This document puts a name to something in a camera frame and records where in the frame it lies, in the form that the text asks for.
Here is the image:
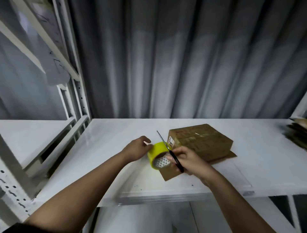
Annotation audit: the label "person's right hand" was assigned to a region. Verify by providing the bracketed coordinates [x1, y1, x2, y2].
[166, 146, 217, 181]

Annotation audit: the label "person's left hand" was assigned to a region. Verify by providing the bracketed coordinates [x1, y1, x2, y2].
[119, 135, 154, 163]

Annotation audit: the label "yellow tape roll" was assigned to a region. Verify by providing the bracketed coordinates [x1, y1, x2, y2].
[147, 141, 173, 171]

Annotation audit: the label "printed brown cardboard box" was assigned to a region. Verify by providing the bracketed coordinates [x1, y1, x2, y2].
[158, 123, 238, 182]

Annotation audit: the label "black scissors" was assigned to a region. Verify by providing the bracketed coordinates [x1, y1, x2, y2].
[156, 130, 185, 174]

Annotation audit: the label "pile of cardboard boxes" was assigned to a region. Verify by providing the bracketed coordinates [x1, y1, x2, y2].
[283, 116, 307, 150]

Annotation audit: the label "person's right forearm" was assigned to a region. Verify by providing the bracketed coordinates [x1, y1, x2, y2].
[201, 169, 277, 233]

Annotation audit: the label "person's left forearm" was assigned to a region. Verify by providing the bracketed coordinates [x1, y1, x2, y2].
[23, 153, 133, 233]

